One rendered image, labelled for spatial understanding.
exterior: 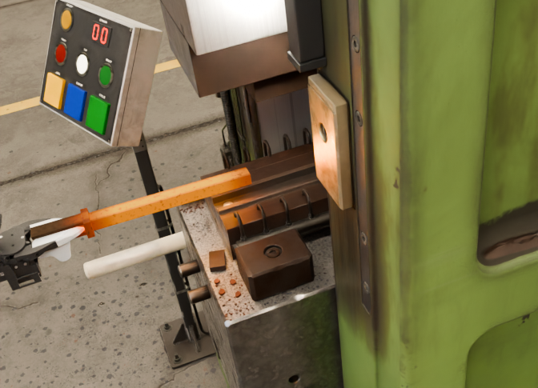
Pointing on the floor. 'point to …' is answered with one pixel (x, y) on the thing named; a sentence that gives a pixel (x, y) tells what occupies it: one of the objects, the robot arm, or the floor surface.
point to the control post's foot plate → (170, 333)
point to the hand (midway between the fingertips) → (74, 224)
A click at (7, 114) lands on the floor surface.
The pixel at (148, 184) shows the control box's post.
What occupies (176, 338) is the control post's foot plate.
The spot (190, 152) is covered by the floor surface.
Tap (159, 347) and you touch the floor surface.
